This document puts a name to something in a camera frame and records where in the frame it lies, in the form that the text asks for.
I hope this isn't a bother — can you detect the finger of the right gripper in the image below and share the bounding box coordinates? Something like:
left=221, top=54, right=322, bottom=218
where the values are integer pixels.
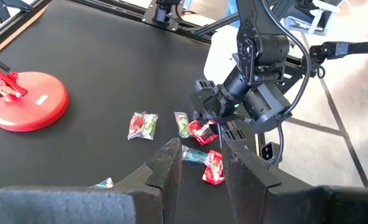
left=217, top=121, right=246, bottom=142
left=193, top=108, right=209, bottom=123

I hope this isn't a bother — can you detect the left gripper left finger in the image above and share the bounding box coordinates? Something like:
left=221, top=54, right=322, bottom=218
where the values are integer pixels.
left=0, top=138, right=183, bottom=224

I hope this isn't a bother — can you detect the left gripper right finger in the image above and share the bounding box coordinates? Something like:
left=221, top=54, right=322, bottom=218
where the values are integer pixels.
left=221, top=138, right=368, bottom=224

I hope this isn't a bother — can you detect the red candy packet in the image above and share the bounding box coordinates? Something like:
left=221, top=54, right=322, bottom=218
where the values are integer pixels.
left=188, top=119, right=219, bottom=146
left=201, top=149, right=226, bottom=186

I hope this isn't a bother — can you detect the clear green candy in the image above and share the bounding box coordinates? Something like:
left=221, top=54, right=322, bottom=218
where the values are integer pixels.
left=142, top=113, right=159, bottom=140
left=173, top=111, right=191, bottom=139

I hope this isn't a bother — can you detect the clear red candy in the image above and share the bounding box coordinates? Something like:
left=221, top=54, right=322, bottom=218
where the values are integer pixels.
left=127, top=111, right=145, bottom=141

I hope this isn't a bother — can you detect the white plastic bucket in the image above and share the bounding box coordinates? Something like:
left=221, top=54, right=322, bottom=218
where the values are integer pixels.
left=203, top=24, right=246, bottom=86

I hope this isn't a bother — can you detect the black table mat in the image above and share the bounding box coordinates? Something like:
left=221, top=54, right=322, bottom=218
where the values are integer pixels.
left=0, top=0, right=265, bottom=224

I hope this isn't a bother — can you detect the red desk lamp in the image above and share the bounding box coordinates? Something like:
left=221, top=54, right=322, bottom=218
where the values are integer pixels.
left=0, top=51, right=70, bottom=133

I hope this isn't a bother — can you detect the black edge clamp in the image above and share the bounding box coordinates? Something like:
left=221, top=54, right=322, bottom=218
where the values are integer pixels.
left=0, top=0, right=33, bottom=23

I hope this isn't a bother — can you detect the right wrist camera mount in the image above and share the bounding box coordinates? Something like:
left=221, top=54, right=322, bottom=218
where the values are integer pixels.
left=243, top=82, right=293, bottom=134

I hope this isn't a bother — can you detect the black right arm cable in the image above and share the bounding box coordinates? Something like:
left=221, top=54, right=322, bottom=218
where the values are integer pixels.
left=260, top=0, right=313, bottom=166

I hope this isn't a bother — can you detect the grey metal table frame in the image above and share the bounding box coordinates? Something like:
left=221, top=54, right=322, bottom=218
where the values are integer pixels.
left=282, top=0, right=342, bottom=37

